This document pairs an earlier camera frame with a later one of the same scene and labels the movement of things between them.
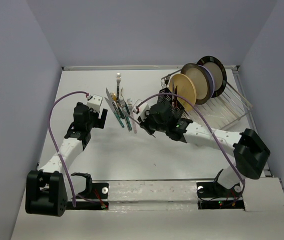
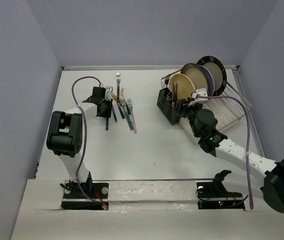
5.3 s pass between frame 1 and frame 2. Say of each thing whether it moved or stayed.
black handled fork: stayed
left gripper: moved
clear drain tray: stayed
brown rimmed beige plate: stayed
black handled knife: stayed
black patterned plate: stayed
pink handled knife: stayed
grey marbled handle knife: moved
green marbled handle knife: moved
